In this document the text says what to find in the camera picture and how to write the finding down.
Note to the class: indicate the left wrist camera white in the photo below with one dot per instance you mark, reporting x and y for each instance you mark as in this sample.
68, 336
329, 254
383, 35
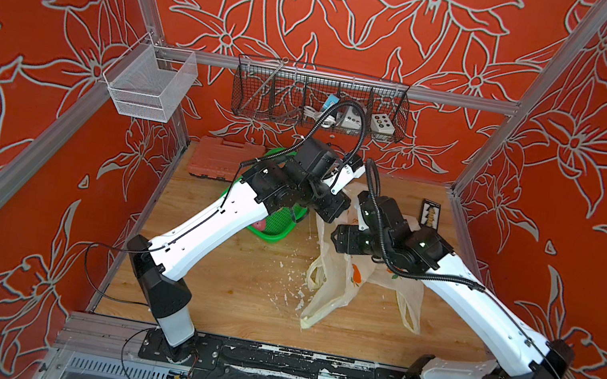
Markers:
343, 177

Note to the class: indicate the white orange-print plastic bag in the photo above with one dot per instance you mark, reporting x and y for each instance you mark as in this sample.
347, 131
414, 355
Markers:
335, 279

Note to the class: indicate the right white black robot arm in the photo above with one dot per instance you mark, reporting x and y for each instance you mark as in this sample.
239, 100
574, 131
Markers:
383, 234

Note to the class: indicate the clear plastic wall bin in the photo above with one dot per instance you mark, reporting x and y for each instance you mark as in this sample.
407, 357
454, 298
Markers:
144, 86

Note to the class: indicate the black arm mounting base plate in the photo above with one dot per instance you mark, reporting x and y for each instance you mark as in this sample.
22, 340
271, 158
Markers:
211, 356

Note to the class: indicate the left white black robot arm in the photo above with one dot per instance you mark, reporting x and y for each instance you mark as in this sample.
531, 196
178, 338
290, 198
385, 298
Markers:
308, 174

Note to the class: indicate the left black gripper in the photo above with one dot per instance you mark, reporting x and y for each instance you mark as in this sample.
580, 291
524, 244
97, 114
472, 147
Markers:
341, 201

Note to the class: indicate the black wire wall basket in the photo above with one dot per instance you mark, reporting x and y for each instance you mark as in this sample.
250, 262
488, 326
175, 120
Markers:
295, 93

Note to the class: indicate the green plastic basket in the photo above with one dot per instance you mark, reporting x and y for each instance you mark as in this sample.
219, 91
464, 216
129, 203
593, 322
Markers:
276, 226

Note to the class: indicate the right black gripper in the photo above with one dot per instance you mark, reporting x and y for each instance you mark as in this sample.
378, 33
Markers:
348, 246

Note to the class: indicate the white button remote box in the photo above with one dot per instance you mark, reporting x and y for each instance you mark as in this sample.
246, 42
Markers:
381, 126

